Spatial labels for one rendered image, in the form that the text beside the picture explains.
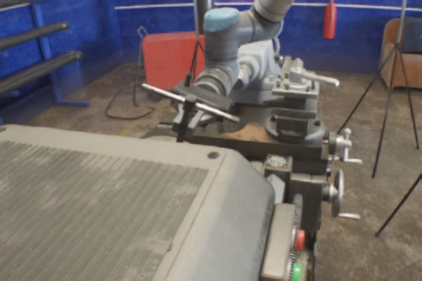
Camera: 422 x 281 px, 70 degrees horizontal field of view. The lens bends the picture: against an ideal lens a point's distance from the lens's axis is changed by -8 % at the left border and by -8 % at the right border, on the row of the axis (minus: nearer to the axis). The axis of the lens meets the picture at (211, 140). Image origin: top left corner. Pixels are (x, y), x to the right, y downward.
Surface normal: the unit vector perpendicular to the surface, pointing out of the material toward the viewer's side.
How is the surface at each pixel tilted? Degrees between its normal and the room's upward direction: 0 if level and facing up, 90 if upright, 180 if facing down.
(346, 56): 90
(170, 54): 90
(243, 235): 45
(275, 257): 0
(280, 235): 0
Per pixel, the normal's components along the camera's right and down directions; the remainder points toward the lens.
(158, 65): 0.06, 0.48
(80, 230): -0.05, -0.87
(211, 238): 0.64, -0.55
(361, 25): -0.29, 0.48
